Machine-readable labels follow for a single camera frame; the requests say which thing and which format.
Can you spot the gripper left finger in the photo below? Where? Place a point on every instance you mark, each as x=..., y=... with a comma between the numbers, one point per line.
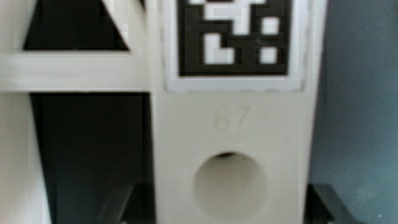
x=128, y=207

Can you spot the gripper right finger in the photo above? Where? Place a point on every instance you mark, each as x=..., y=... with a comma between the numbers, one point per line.
x=325, y=210

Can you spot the white chair back frame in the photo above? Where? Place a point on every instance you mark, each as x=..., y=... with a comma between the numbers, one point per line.
x=222, y=59

